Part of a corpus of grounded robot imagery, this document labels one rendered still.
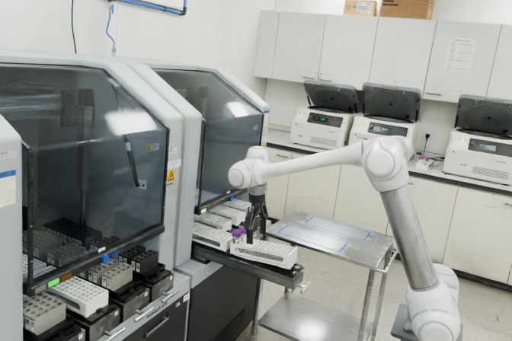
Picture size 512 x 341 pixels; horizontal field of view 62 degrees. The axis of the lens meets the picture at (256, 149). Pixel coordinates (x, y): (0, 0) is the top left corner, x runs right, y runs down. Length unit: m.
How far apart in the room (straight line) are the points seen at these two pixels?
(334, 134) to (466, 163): 1.16
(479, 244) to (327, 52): 2.23
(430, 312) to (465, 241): 2.55
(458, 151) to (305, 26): 1.90
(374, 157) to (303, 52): 3.14
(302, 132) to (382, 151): 2.81
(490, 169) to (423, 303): 2.49
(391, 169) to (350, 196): 2.74
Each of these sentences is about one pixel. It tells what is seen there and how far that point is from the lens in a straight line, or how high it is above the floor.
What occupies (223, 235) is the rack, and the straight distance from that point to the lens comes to 2.09.
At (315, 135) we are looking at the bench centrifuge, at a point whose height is 1.03.
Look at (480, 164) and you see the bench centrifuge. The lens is 4.03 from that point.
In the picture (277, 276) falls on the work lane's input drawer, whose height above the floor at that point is 0.79.
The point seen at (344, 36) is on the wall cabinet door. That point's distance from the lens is 4.43.
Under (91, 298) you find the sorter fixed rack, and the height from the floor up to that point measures 0.86.
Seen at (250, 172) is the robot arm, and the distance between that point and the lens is 1.70.
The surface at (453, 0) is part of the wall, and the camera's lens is 4.66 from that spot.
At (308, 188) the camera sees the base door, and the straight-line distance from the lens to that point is 4.33.
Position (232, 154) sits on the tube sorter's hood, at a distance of 2.20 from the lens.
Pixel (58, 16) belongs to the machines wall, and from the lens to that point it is 2.77.
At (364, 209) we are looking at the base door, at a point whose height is 0.42.
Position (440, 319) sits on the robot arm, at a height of 0.92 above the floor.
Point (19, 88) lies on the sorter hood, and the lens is 1.56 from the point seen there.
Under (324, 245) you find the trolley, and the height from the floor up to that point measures 0.82.
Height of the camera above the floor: 1.71
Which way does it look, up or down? 12 degrees down
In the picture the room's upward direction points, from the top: 6 degrees clockwise
